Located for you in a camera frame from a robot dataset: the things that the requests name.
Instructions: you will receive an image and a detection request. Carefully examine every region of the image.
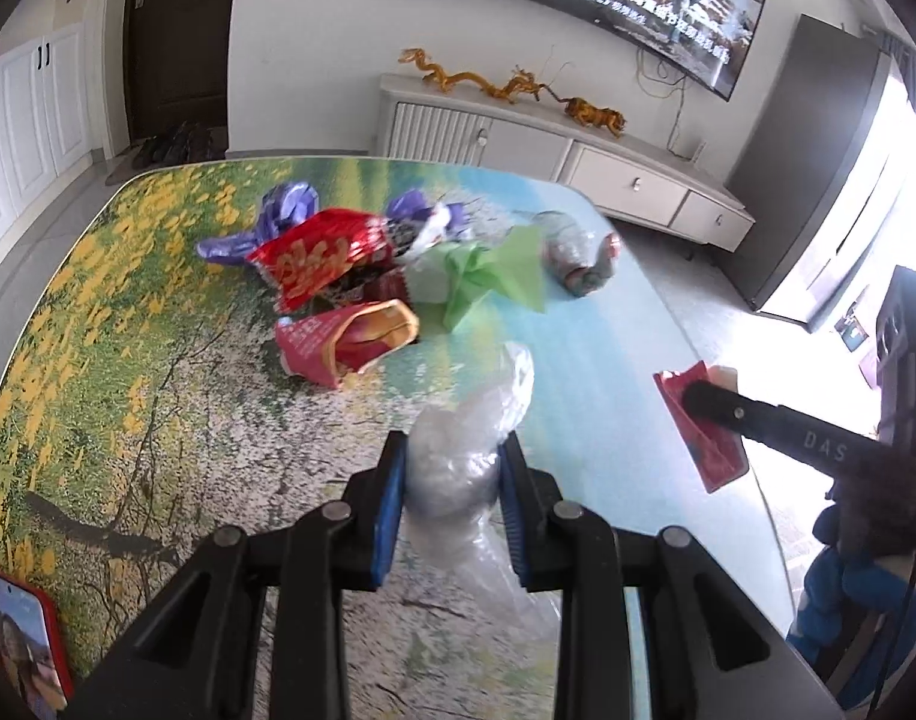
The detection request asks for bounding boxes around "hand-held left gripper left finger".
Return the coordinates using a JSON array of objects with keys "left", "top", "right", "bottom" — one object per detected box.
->
[{"left": 60, "top": 431, "right": 410, "bottom": 720}]

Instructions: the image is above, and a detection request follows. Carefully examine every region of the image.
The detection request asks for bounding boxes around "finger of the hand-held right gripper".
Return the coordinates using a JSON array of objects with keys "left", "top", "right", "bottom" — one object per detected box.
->
[{"left": 678, "top": 379, "right": 890, "bottom": 481}]

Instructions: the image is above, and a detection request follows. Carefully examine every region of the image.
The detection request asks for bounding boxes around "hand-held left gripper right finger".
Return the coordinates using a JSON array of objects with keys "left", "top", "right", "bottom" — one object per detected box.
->
[{"left": 498, "top": 435, "right": 849, "bottom": 720}]

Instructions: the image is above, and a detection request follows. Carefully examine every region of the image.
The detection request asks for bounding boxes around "small red paper packet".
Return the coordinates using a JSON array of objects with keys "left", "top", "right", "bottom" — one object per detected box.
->
[{"left": 653, "top": 361, "right": 751, "bottom": 494}]

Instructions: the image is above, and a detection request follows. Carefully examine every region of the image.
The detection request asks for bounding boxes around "clear plastic bag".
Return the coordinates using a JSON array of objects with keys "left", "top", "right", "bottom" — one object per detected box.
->
[{"left": 398, "top": 341, "right": 567, "bottom": 691}]

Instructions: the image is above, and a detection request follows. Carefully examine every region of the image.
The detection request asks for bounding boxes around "purple plastic bag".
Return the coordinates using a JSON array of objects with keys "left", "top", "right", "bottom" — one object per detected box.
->
[{"left": 195, "top": 182, "right": 324, "bottom": 267}]

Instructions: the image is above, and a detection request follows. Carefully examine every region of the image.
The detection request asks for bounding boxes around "open red snack packet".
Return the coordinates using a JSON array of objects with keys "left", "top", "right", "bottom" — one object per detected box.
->
[{"left": 275, "top": 299, "right": 421, "bottom": 389}]

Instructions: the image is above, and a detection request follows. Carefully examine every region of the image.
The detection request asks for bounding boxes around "person's blue clothing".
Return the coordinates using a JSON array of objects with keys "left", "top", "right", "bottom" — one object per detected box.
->
[{"left": 786, "top": 506, "right": 916, "bottom": 713}]

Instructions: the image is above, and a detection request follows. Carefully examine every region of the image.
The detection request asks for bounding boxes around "green plastic bag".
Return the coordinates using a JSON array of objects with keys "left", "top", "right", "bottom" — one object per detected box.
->
[{"left": 441, "top": 229, "right": 546, "bottom": 332}]

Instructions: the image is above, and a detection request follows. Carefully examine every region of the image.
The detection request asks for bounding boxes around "grey partition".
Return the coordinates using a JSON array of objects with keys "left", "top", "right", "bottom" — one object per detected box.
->
[{"left": 728, "top": 13, "right": 906, "bottom": 314}]

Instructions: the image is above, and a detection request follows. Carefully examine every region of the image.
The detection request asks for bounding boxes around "crushed plastic bottle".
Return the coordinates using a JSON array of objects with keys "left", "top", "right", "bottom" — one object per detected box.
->
[{"left": 531, "top": 210, "right": 624, "bottom": 299}]

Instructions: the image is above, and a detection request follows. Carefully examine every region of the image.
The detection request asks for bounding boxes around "large red snack packet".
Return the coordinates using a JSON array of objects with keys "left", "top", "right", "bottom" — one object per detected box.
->
[{"left": 248, "top": 208, "right": 400, "bottom": 314}]

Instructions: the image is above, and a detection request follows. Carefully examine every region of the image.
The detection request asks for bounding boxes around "purple and white plastic wrapper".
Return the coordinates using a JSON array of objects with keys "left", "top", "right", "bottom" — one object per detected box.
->
[{"left": 386, "top": 191, "right": 471, "bottom": 260}]

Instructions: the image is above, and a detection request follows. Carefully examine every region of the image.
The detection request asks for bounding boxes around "golden tiger figurine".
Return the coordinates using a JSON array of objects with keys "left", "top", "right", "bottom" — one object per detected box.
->
[{"left": 563, "top": 97, "right": 627, "bottom": 140}]

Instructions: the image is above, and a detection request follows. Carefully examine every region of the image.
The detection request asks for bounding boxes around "white television cabinet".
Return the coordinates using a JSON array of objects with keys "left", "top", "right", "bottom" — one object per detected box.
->
[{"left": 375, "top": 73, "right": 756, "bottom": 250}]

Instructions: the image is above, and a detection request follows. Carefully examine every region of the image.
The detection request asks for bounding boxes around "red smartphone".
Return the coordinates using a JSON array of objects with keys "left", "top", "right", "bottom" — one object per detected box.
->
[{"left": 0, "top": 566, "right": 76, "bottom": 720}]

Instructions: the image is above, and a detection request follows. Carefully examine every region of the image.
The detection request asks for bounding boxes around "row of dark shoes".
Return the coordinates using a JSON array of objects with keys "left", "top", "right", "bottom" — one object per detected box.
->
[{"left": 122, "top": 122, "right": 228, "bottom": 167}]

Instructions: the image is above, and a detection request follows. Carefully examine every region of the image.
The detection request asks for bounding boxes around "golden dragon figurine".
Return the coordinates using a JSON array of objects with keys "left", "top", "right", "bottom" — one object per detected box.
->
[{"left": 399, "top": 47, "right": 558, "bottom": 104}]

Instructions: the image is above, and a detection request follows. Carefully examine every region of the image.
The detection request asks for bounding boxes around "dark brown door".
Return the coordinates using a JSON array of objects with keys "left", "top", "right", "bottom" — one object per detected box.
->
[{"left": 124, "top": 0, "right": 247, "bottom": 160}]

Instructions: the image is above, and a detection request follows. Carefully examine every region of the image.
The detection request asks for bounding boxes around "white cupboard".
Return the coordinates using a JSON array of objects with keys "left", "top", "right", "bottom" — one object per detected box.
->
[{"left": 0, "top": 22, "right": 97, "bottom": 257}]

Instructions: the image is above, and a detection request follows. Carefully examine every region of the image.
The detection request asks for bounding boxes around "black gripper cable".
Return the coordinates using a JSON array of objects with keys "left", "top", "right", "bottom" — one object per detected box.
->
[{"left": 866, "top": 551, "right": 916, "bottom": 713}]

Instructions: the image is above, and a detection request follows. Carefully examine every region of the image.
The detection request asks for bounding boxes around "television cable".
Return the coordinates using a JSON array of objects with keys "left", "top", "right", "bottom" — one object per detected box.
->
[{"left": 636, "top": 45, "right": 700, "bottom": 160}]

